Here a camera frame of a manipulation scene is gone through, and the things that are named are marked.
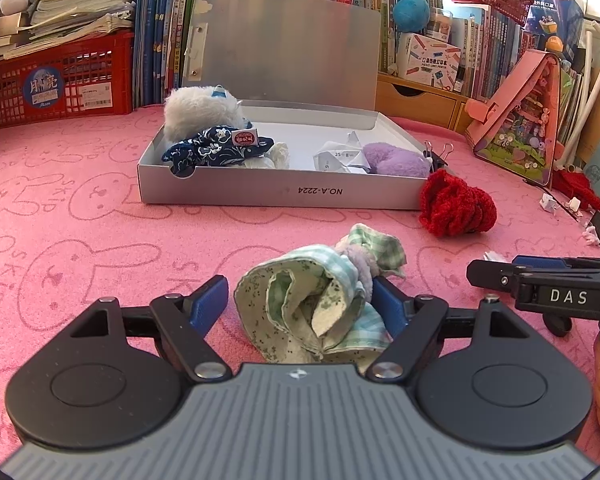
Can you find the small pink white figure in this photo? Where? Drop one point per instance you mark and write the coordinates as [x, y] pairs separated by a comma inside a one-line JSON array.
[[591, 235]]

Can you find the white pipes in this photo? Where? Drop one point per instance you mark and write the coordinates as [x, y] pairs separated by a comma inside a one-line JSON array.
[[587, 85]]

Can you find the blue plush ball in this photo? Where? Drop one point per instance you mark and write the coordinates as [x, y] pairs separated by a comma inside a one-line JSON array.
[[410, 12]]

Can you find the purple plush toy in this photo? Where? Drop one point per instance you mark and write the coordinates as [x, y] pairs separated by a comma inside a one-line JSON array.
[[395, 160]]

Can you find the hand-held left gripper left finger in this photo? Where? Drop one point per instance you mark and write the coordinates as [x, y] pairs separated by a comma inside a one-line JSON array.
[[210, 300]]

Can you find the large red plastic basket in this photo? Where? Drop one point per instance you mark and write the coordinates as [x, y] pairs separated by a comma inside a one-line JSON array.
[[80, 85]]

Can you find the pink bunny print blanket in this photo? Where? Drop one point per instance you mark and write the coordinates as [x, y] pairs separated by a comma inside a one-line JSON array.
[[80, 240]]

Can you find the black round lid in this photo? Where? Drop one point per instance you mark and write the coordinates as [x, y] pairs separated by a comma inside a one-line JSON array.
[[559, 327]]

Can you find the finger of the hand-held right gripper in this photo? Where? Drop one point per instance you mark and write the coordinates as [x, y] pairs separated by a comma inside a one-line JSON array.
[[540, 262], [490, 275]]

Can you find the stack of lying books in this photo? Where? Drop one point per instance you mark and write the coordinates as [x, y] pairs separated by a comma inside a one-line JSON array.
[[80, 10]]

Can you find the silver storage box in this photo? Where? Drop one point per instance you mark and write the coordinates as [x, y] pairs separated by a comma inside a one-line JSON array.
[[290, 192]]

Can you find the white paper figure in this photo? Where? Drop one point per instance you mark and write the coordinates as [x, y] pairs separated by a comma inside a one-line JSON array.
[[335, 160]]

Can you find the wooden drawer organizer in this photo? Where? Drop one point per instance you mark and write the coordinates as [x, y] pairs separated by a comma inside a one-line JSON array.
[[420, 102]]

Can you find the blue floral cloth pouch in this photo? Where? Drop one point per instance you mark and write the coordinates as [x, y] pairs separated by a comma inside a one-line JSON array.
[[205, 147]]

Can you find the small red crocheted piece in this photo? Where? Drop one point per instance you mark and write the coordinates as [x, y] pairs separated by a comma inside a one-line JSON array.
[[577, 187]]

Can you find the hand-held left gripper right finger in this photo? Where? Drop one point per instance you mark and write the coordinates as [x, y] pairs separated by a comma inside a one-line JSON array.
[[387, 305]]

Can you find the green checked scrunchie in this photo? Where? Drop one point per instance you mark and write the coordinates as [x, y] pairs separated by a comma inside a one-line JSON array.
[[290, 300]]

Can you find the row of upright books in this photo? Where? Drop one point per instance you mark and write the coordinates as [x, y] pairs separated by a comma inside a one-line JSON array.
[[152, 35]]

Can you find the pink triangular house toy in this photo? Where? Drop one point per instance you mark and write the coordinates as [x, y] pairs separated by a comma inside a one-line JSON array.
[[520, 135]]

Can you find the small white folded paper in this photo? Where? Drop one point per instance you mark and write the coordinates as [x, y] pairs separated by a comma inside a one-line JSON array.
[[547, 203]]

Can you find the white label printer box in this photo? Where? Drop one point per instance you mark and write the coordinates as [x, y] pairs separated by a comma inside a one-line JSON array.
[[430, 62]]

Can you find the red crocheted bundle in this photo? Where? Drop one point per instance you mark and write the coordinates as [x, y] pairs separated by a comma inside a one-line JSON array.
[[455, 207]]

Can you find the black binder clip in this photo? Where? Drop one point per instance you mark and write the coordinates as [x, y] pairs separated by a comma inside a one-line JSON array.
[[435, 160]]

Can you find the small white block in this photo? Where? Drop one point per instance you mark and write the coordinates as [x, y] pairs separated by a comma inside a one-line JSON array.
[[573, 204]]

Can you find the blue printed box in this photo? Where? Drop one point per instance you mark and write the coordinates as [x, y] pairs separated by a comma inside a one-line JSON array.
[[550, 10]]

